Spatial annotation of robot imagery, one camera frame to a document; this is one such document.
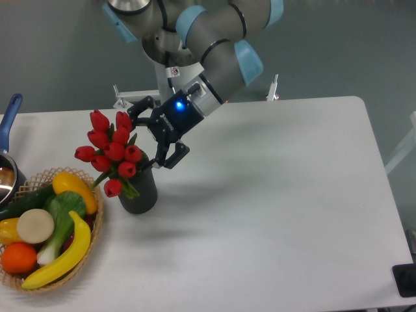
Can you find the white frame bar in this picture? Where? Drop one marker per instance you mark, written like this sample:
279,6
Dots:
403,148

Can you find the white clamp bracket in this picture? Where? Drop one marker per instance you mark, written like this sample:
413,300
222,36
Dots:
125,100

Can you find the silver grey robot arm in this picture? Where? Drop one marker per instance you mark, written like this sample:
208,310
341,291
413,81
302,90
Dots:
183,33

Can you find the red tulip bouquet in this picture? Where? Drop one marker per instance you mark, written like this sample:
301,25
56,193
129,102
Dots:
113,153

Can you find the dark grey ribbed vase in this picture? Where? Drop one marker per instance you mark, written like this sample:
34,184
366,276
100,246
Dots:
139,192

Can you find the green bok choy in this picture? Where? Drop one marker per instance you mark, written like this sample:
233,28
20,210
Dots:
59,207

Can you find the table clamp screw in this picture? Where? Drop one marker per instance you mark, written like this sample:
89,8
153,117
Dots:
272,92

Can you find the beige round radish slice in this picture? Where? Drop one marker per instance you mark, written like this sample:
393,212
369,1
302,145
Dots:
35,226

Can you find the blue handled pot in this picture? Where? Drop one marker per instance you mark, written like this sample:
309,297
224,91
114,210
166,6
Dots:
11,176

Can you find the black box at edge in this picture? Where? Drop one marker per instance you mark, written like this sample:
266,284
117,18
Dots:
405,279

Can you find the yellow bell pepper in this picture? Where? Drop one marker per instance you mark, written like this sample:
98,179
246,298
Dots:
8,231

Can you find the green cucumber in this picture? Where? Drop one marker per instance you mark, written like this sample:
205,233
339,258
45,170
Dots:
33,200

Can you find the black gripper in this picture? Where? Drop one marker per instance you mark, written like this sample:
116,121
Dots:
167,123

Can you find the yellow banana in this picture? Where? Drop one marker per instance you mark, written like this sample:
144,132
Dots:
66,261

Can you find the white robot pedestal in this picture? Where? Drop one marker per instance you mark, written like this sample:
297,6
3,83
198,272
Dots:
172,79

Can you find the woven wicker basket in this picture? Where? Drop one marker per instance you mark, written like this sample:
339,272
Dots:
39,181

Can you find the orange fruit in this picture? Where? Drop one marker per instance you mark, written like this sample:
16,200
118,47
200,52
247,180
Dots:
19,257

